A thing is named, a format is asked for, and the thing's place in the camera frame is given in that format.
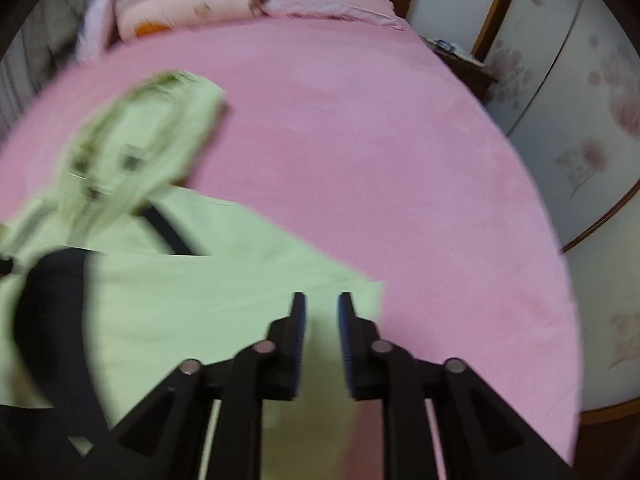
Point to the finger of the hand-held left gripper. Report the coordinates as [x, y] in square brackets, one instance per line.
[172, 232]

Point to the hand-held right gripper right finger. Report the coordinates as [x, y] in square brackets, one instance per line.
[345, 335]

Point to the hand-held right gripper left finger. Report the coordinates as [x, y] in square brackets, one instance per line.
[299, 330]

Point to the light green shirt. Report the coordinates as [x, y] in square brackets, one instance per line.
[200, 310]

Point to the pink bed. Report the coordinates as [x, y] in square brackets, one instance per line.
[375, 160]

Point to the pale curtain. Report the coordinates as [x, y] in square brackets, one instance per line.
[35, 60]

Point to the white folded blanket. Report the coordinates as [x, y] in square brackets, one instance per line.
[95, 25]

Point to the folded pink patterned quilt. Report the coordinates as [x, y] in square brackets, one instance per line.
[170, 5]

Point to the pink pillow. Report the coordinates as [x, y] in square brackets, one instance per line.
[330, 5]

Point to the dark wooden nightstand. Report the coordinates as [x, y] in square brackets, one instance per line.
[467, 77]

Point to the floral wardrobe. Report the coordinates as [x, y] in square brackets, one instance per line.
[575, 110]

